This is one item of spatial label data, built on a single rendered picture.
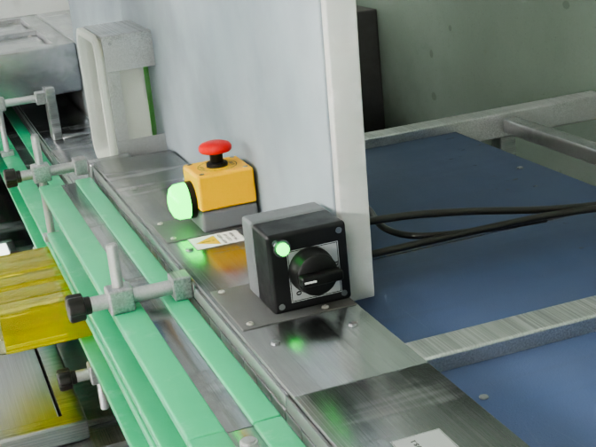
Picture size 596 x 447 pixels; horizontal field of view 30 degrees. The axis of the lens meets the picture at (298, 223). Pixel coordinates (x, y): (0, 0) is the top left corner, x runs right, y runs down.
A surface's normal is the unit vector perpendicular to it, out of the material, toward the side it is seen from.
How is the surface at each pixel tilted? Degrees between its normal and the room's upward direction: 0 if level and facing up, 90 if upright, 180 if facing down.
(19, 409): 90
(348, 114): 90
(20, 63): 90
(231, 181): 90
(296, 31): 0
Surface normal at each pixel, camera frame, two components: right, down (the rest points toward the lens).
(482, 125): 0.34, 0.25
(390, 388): -0.10, -0.95
